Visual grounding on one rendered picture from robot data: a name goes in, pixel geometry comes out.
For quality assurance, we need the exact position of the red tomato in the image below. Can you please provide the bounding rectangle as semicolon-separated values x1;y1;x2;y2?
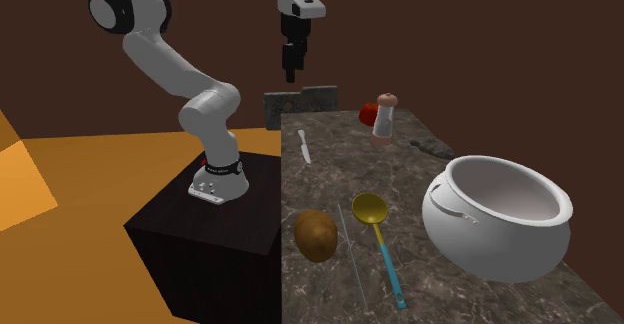
359;102;380;128

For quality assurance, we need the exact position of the brown potato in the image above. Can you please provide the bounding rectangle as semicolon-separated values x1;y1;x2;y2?
293;209;339;264

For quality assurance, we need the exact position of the yellow ladle with blue handle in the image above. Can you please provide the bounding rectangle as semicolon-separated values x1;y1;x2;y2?
351;192;408;311

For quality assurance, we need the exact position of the dark robot stand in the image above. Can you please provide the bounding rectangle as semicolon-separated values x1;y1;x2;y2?
123;150;283;324

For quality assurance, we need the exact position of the grey stone block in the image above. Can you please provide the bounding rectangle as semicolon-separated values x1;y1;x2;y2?
263;85;339;132

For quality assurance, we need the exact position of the white knife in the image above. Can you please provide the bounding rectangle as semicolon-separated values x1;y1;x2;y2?
297;129;313;165

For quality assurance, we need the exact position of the thin grey rod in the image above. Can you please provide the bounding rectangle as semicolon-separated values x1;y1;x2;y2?
337;203;370;312

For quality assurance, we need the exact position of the large white pot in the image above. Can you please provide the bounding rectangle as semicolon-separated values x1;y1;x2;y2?
421;155;574;285

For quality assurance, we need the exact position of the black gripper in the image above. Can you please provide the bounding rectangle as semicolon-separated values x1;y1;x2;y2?
279;12;313;84

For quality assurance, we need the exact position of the pepper mill with brown cap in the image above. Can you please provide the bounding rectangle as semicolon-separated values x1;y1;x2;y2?
371;92;399;147

